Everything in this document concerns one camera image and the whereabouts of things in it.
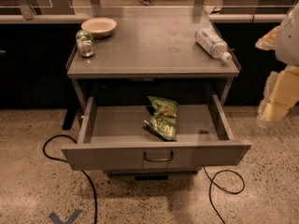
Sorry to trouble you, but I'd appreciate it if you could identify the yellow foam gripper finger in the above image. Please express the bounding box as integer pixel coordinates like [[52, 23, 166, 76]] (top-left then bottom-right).
[[257, 65, 299, 129], [255, 26, 278, 50]]

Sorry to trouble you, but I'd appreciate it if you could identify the green jalapeno chip bag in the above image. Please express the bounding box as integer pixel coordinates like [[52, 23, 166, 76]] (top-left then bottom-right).
[[145, 96, 178, 141]]

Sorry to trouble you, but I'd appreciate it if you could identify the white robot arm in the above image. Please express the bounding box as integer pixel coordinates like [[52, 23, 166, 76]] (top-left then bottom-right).
[[255, 4, 299, 128]]

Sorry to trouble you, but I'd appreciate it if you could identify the grey metal counter cabinet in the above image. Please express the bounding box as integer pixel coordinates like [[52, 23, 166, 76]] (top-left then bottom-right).
[[62, 6, 242, 181]]

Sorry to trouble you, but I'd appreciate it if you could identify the open grey top drawer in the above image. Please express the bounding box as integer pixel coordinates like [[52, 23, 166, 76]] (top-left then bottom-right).
[[62, 95, 251, 174]]

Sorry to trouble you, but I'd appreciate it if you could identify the clear plastic water bottle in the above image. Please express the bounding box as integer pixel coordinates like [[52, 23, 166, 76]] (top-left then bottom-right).
[[195, 28, 232, 63]]

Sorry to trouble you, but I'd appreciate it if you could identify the white ceramic bowl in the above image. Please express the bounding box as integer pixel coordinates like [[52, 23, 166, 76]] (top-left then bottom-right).
[[81, 18, 117, 38]]

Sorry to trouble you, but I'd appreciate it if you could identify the green soda can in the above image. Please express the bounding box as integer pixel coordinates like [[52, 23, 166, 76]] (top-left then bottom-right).
[[76, 30, 95, 58]]

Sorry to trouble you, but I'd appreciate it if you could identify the blue tape floor mark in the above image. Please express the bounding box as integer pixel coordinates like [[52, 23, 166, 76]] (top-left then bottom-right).
[[49, 209, 82, 224]]

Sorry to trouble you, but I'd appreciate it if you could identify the black cable on right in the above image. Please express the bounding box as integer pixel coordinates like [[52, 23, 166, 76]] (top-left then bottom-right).
[[203, 166, 246, 224]]

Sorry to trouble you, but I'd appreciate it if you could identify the black cable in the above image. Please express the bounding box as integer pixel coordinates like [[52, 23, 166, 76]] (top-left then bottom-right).
[[203, 166, 246, 224], [42, 133, 99, 224]]

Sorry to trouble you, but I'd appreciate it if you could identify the black drawer handle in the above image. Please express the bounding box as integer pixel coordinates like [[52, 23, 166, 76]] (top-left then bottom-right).
[[143, 151, 174, 162]]

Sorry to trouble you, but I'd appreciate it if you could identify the black cable on left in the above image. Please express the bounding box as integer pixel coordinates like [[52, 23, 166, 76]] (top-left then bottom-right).
[[42, 133, 99, 224]]

